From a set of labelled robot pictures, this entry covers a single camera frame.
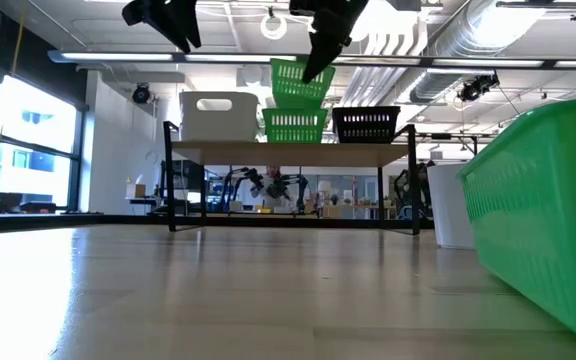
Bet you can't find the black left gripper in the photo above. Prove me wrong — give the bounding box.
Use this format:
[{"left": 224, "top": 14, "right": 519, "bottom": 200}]
[{"left": 121, "top": 0, "right": 203, "bottom": 55}]

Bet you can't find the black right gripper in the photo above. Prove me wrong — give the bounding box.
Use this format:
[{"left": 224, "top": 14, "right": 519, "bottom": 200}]
[{"left": 289, "top": 0, "right": 369, "bottom": 85}]

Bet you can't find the green plastic slotted basket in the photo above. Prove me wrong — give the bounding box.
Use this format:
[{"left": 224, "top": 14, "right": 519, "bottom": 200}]
[
  {"left": 457, "top": 96, "right": 576, "bottom": 349},
  {"left": 261, "top": 107, "right": 329, "bottom": 144},
  {"left": 269, "top": 57, "right": 337, "bottom": 110}
]

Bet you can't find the white plastic handled bin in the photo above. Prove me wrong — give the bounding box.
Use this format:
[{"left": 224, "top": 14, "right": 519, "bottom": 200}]
[
  {"left": 426, "top": 162, "right": 477, "bottom": 250},
  {"left": 179, "top": 90, "right": 260, "bottom": 143}
]

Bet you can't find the wooden shelf with black legs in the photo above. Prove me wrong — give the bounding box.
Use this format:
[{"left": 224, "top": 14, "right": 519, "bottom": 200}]
[{"left": 162, "top": 120, "right": 422, "bottom": 236}]

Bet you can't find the long ceiling light bar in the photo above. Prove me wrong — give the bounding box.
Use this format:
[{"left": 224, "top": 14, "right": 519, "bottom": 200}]
[{"left": 47, "top": 48, "right": 576, "bottom": 70}]

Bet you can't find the round black ceiling spotlight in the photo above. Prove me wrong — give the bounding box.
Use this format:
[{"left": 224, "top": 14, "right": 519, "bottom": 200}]
[{"left": 131, "top": 83, "right": 152, "bottom": 105}]

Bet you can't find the person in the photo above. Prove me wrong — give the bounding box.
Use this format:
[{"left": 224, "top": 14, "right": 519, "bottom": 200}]
[{"left": 252, "top": 166, "right": 294, "bottom": 212}]

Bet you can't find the large bright window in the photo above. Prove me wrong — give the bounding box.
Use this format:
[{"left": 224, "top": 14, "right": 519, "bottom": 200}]
[{"left": 0, "top": 74, "right": 87, "bottom": 215}]

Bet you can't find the black ceiling track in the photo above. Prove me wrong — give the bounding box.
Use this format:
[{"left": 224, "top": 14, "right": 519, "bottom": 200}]
[{"left": 495, "top": 0, "right": 576, "bottom": 22}]

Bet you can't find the white round ceiling ring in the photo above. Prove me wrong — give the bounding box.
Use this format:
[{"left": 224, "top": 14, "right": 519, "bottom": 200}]
[{"left": 260, "top": 12, "right": 288, "bottom": 41}]

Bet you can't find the silver ventilation duct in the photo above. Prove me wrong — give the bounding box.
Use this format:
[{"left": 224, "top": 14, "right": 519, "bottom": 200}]
[{"left": 407, "top": 0, "right": 564, "bottom": 104}]

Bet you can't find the black ceiling camera mount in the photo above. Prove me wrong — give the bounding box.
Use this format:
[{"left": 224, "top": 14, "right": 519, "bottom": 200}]
[{"left": 456, "top": 73, "right": 501, "bottom": 103}]

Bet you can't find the black table frame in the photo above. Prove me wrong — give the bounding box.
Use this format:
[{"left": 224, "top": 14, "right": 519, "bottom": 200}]
[{"left": 0, "top": 213, "right": 434, "bottom": 232}]

